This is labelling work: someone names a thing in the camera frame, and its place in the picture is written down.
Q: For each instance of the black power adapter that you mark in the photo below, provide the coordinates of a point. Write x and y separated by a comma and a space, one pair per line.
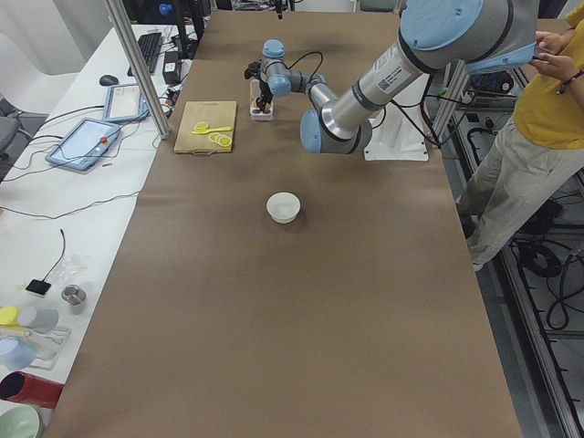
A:
172, 68

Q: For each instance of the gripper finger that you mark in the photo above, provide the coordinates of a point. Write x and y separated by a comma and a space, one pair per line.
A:
263, 105

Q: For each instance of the person in yellow shirt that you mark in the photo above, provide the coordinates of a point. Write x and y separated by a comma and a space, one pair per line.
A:
539, 148

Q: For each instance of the aluminium frame post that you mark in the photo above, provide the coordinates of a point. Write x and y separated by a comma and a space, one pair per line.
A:
122, 26

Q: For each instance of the black keyboard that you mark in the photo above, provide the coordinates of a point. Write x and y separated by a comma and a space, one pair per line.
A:
150, 45

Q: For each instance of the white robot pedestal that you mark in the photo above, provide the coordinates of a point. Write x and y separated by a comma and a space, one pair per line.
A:
398, 135

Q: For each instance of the white bowl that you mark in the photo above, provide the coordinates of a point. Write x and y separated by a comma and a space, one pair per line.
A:
283, 207

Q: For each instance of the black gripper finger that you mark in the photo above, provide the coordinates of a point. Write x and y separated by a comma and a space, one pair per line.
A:
279, 9

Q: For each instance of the yellow cup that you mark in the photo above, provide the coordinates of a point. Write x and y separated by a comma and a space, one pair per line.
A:
9, 316

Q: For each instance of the far teach pendant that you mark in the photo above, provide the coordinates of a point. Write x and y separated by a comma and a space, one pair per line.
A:
124, 103

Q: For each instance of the crumpled clear plastic bag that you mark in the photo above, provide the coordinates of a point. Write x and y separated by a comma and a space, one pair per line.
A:
68, 269

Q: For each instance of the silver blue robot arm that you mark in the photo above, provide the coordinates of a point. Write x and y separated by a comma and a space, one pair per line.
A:
488, 36

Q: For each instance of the grey cup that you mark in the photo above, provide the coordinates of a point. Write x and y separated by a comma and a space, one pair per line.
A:
41, 320

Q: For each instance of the wooden cutting board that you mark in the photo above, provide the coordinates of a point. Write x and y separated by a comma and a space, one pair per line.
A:
217, 114

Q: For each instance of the clear plastic egg box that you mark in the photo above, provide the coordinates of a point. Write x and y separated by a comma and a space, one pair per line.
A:
256, 113

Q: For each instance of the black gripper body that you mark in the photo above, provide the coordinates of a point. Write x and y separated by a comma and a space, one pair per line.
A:
264, 88

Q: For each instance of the green bowl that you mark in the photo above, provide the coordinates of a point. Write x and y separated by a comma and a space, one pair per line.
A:
21, 422

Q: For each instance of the near teach pendant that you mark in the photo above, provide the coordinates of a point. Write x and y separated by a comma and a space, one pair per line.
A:
84, 145

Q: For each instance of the teach pendant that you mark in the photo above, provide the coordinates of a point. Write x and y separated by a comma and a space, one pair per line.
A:
124, 103
84, 145

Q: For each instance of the red bottle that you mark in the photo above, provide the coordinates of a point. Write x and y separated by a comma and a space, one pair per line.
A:
30, 389

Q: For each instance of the black computer mouse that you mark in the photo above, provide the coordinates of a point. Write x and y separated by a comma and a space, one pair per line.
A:
108, 80

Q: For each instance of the blue cup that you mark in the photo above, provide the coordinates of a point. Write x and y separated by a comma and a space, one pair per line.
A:
16, 354

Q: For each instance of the small steel cup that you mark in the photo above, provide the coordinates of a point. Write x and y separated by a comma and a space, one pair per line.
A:
75, 298

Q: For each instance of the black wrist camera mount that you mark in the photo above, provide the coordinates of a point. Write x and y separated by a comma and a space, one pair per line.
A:
254, 71

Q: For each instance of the black square pad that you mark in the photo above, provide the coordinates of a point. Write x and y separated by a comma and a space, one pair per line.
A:
38, 287

